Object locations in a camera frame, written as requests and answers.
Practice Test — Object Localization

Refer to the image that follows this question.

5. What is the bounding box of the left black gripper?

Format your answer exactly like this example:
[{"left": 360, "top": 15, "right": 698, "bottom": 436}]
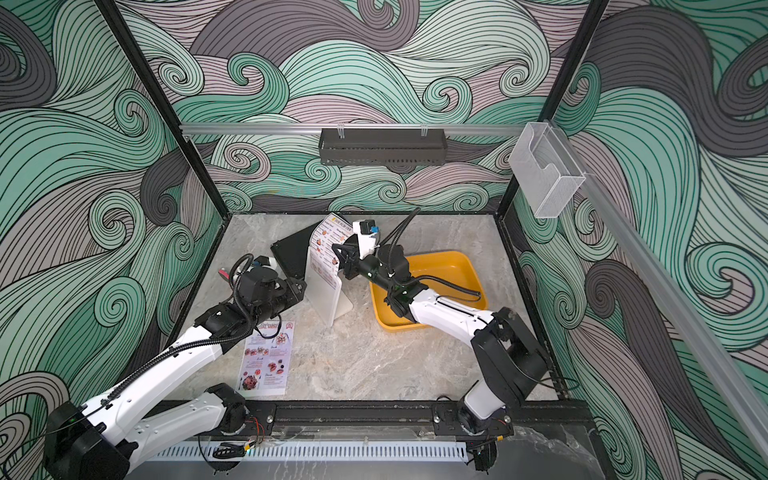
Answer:
[{"left": 251, "top": 277, "right": 306, "bottom": 329}]

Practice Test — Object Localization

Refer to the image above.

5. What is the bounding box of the pink dessert menu sheet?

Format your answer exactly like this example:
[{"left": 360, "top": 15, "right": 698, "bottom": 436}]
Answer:
[{"left": 236, "top": 321, "right": 296, "bottom": 399}]

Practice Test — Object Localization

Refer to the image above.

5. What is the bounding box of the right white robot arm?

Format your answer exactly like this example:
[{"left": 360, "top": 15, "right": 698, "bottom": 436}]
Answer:
[{"left": 331, "top": 241, "right": 549, "bottom": 436}]

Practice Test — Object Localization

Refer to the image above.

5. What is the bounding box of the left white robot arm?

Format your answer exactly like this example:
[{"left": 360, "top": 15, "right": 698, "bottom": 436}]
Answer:
[{"left": 43, "top": 254, "right": 306, "bottom": 479}]

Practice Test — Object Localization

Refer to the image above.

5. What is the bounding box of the black flat case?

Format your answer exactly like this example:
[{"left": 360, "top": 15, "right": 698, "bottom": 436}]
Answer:
[{"left": 270, "top": 221, "right": 320, "bottom": 280}]

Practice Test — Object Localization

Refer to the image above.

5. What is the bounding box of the white figurine pink base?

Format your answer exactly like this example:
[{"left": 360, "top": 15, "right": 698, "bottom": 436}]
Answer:
[{"left": 218, "top": 268, "right": 232, "bottom": 283}]

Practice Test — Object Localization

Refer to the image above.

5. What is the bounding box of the yellow plastic tray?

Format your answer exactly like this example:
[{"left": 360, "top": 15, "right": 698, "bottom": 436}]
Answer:
[{"left": 368, "top": 250, "right": 488, "bottom": 332}]

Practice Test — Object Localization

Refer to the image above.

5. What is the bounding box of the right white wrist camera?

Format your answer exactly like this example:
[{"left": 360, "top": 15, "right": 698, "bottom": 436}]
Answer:
[{"left": 352, "top": 219, "right": 379, "bottom": 260}]

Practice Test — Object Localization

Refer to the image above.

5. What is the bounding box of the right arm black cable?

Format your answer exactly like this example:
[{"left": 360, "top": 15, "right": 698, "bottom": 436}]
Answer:
[{"left": 386, "top": 206, "right": 482, "bottom": 301}]

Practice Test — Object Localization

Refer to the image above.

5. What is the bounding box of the black wall shelf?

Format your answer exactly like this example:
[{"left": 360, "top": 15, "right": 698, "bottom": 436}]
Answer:
[{"left": 318, "top": 127, "right": 448, "bottom": 167}]

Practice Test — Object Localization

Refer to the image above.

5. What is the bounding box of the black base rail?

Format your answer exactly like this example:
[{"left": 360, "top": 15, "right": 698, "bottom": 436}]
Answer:
[{"left": 237, "top": 400, "right": 596, "bottom": 441}]

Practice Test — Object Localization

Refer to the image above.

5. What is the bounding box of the back aluminium rail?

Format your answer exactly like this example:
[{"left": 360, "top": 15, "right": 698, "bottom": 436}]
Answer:
[{"left": 179, "top": 122, "right": 525, "bottom": 137}]

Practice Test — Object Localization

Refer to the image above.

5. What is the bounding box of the aluminium rail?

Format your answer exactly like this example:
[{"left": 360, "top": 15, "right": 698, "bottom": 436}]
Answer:
[
  {"left": 551, "top": 122, "right": 768, "bottom": 463},
  {"left": 179, "top": 122, "right": 525, "bottom": 137}
]

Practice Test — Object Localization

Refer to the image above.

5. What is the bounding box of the white slotted cable duct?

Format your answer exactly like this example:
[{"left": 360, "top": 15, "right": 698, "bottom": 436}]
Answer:
[{"left": 150, "top": 440, "right": 469, "bottom": 463}]

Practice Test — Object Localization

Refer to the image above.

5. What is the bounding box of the clear wall brochure holder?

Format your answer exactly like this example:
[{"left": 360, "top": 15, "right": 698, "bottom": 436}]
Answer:
[{"left": 509, "top": 122, "right": 585, "bottom": 219}]

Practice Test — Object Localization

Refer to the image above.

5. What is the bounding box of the right aluminium rail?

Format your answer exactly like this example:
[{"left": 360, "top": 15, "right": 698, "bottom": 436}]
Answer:
[{"left": 551, "top": 122, "right": 768, "bottom": 463}]

